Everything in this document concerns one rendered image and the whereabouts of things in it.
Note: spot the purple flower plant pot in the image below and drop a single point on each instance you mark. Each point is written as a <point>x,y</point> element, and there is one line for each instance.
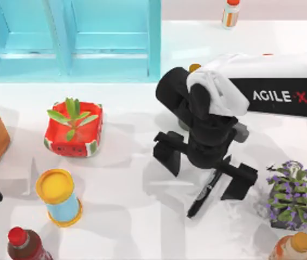
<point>291,200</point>

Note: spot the red watermelon plant pot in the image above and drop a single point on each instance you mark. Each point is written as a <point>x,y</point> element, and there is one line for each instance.
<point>66,143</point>

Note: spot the yellow and blue can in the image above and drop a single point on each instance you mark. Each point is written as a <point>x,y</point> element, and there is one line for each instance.
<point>61,200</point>

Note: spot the dark bottle with red cap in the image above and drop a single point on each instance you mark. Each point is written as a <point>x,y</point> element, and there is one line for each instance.
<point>26,247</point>

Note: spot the light blue rack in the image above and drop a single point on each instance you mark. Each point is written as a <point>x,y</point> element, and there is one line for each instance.
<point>110,40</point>

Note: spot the pale grey rounded box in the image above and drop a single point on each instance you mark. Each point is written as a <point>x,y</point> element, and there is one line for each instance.
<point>242,132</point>

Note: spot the black marker pen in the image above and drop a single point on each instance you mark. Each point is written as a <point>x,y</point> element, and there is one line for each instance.
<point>203,196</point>

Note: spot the white bottle with orange cap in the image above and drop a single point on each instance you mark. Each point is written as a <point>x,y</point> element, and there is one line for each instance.
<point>230,16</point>

